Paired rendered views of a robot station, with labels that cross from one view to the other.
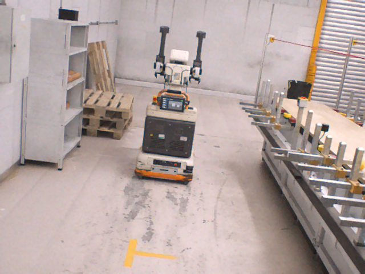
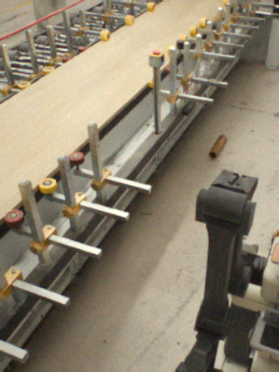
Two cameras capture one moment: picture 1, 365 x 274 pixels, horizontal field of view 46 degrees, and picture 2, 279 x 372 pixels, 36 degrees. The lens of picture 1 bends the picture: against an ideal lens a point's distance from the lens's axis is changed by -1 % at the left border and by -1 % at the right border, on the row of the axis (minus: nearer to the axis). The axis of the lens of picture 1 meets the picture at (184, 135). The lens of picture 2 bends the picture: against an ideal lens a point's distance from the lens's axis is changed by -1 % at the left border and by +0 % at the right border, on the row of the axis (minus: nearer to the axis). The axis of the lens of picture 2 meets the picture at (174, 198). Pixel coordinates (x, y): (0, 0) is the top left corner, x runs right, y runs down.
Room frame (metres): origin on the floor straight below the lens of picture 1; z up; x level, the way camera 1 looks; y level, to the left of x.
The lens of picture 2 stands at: (5.79, 0.12, 2.13)
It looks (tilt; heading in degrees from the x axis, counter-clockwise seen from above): 39 degrees down; 203
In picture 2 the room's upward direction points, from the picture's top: 1 degrees clockwise
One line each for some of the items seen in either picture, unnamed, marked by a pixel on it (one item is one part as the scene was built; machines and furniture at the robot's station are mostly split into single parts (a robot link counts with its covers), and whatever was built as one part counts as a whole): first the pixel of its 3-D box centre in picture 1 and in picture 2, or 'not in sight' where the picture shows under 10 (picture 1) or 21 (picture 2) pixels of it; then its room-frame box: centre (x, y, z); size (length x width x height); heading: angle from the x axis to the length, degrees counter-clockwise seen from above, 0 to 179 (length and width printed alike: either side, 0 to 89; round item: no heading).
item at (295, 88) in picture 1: (296, 96); not in sight; (10.06, -2.50, 0.36); 0.59 x 0.58 x 0.73; 2
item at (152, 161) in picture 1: (166, 163); not in sight; (4.37, 0.14, 0.23); 0.41 x 0.02 x 0.08; 91
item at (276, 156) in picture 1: (303, 160); (198, 80); (3.04, -0.89, 0.84); 0.43 x 0.03 x 0.04; 92
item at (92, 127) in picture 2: (278, 115); (97, 165); (4.33, -0.92, 0.91); 0.04 x 0.04 x 0.48; 2
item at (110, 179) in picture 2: (272, 125); (111, 180); (4.29, -0.88, 0.81); 0.43 x 0.03 x 0.04; 92
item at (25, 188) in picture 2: (268, 105); (36, 227); (4.83, -0.91, 0.92); 0.04 x 0.04 x 0.48; 2
